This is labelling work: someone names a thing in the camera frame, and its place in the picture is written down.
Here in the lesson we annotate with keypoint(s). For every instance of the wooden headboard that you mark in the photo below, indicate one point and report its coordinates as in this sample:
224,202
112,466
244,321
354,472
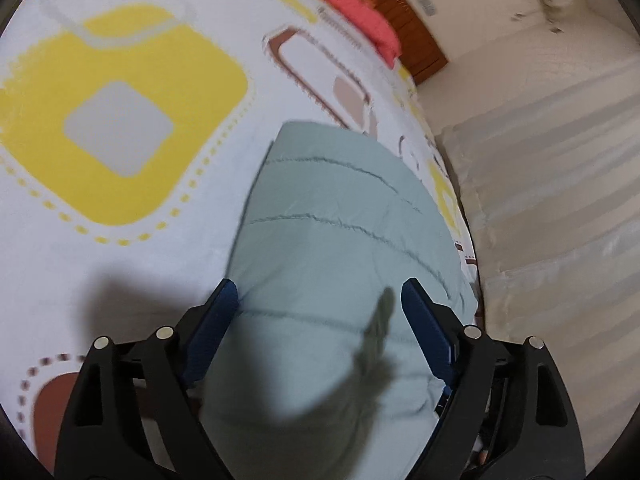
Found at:
420,52

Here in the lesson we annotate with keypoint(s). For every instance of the grey wall switch plate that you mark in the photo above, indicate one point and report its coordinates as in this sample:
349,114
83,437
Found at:
428,7

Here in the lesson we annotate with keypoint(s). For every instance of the red pillow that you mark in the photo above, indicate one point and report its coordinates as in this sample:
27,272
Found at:
373,25

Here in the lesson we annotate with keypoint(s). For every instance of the light green quilted down coat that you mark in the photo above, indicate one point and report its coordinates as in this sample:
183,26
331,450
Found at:
319,375

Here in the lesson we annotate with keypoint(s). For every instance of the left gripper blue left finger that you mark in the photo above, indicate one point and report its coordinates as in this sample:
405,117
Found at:
102,435

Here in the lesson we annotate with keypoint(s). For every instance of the patterned white bed sheet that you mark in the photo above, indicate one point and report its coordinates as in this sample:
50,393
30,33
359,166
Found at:
132,133

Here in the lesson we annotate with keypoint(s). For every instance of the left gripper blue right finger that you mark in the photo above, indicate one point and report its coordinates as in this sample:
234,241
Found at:
506,413

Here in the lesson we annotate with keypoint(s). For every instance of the cream striped curtain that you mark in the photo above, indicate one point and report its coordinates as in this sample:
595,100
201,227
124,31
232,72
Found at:
549,186

